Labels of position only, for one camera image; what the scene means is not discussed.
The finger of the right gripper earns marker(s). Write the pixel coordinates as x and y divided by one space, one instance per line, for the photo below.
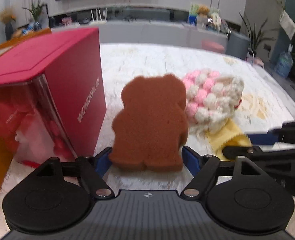
285 134
257 154

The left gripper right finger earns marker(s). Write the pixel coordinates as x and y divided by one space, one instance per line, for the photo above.
203 170

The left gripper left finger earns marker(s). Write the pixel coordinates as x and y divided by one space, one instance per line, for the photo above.
90 172

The brown bear sponge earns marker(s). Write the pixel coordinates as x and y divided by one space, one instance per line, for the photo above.
152 126

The pink white crochet toy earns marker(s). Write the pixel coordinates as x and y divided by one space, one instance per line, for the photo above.
211 99

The yellow cloth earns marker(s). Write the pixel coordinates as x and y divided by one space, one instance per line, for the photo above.
229 135

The white lace tablecloth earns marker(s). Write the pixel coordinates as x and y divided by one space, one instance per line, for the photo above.
72 201

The water jug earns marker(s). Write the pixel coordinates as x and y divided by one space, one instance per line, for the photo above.
284 63

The pink space heater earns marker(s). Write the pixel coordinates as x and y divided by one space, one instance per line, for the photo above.
253 60

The red flower gift box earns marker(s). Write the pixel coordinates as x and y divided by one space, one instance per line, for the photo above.
44 97

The floor potted plant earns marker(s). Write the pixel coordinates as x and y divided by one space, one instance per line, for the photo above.
256 36

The grey trash bin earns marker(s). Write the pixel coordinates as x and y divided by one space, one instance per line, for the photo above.
238 45

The white marble tv cabinet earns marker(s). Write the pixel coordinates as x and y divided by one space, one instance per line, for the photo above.
151 32

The white wifi router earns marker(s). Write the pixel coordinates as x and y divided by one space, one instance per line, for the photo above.
99 16

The teddy bear on cabinet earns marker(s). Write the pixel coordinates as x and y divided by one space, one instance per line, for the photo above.
202 12

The green plant in glass vase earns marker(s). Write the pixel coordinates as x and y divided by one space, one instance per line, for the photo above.
35 9

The dried flowers in dark vase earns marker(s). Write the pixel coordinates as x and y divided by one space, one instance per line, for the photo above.
7 17

